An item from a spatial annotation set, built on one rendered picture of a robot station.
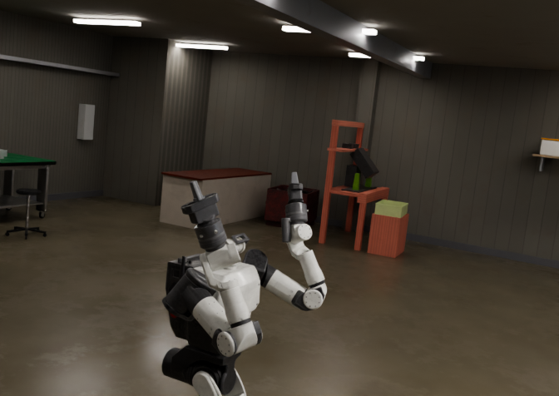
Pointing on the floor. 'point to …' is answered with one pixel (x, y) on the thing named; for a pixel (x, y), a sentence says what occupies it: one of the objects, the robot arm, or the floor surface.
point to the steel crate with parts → (277, 211)
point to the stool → (27, 212)
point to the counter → (230, 181)
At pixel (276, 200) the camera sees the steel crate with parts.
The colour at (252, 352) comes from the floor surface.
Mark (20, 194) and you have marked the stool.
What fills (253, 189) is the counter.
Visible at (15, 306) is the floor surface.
